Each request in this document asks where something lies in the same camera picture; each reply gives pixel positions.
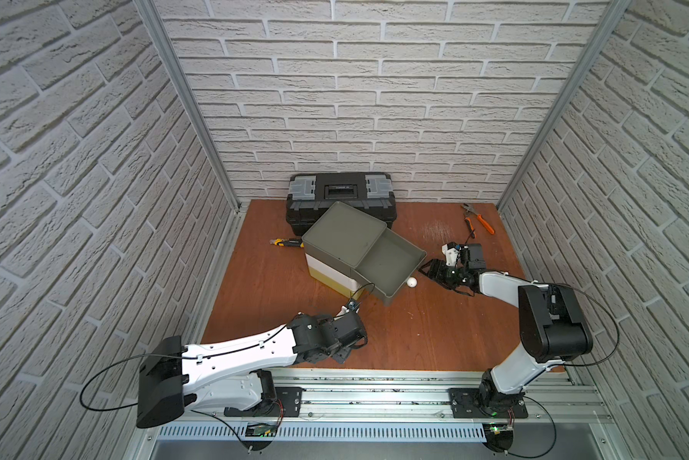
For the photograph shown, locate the grey three-drawer storage box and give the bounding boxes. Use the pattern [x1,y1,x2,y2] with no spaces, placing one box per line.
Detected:
[302,202,427,306]

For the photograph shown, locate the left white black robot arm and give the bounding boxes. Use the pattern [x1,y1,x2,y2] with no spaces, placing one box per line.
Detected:
[135,309,367,429]

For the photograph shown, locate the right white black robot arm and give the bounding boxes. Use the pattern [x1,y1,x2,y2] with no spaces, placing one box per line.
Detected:
[418,243,594,413]

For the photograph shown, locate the yellow black utility knife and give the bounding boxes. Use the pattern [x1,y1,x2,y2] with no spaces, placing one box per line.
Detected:
[271,239,304,248]

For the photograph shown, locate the black plastic toolbox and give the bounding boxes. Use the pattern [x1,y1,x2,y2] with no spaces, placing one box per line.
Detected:
[286,172,397,236]

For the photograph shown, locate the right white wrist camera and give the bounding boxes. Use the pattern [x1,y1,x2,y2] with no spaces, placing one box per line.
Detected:
[441,241,462,268]

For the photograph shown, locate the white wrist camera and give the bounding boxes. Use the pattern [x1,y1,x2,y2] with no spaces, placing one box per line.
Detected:
[336,299,361,318]
[441,241,462,268]

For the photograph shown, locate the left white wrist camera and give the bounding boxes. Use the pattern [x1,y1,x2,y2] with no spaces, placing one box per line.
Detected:
[336,299,361,318]

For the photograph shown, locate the orange handled pliers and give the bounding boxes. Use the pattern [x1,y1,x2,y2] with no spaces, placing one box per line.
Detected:
[461,203,496,240]

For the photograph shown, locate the aluminium front rail frame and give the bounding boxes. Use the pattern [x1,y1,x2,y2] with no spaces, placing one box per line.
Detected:
[118,368,630,459]

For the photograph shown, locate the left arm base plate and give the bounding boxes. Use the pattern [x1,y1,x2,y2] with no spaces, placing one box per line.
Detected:
[224,386,304,418]

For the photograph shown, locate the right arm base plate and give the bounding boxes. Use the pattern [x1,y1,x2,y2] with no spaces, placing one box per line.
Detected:
[448,387,528,419]

